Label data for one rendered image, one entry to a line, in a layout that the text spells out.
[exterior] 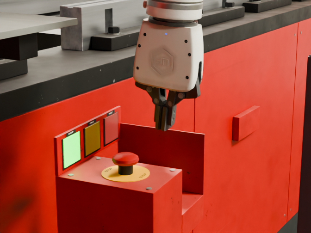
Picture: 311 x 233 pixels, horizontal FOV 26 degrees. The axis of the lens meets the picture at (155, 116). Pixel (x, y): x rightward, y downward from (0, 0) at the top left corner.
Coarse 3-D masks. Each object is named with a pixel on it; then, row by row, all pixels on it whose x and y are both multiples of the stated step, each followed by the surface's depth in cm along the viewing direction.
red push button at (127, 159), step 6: (114, 156) 99; (120, 156) 99; (126, 156) 99; (132, 156) 99; (114, 162) 98; (120, 162) 98; (126, 162) 98; (132, 162) 98; (120, 168) 99; (126, 168) 99; (132, 168) 100; (120, 174) 99; (126, 174) 99
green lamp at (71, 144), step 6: (78, 132) 102; (66, 138) 99; (72, 138) 101; (78, 138) 103; (66, 144) 100; (72, 144) 101; (78, 144) 103; (66, 150) 100; (72, 150) 101; (78, 150) 103; (66, 156) 100; (72, 156) 102; (78, 156) 103; (66, 162) 100; (72, 162) 102
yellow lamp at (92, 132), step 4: (96, 124) 107; (88, 128) 105; (92, 128) 106; (96, 128) 107; (88, 132) 105; (92, 132) 106; (96, 132) 108; (88, 136) 105; (92, 136) 106; (96, 136) 108; (88, 140) 106; (92, 140) 107; (96, 140) 108; (88, 144) 106; (92, 144) 107; (96, 144) 108; (88, 148) 106; (92, 148) 107; (96, 148) 108; (88, 152) 106
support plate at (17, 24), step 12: (0, 12) 109; (0, 24) 96; (12, 24) 96; (24, 24) 96; (36, 24) 96; (48, 24) 96; (60, 24) 99; (72, 24) 101; (0, 36) 89; (12, 36) 91
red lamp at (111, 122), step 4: (116, 112) 113; (108, 116) 111; (112, 116) 112; (116, 116) 113; (104, 120) 110; (108, 120) 111; (112, 120) 112; (116, 120) 113; (108, 124) 111; (112, 124) 112; (116, 124) 114; (108, 128) 111; (112, 128) 112; (116, 128) 114; (108, 132) 111; (112, 132) 113; (116, 132) 114; (108, 136) 111; (112, 136) 113; (116, 136) 114; (108, 140) 112; (112, 140) 113
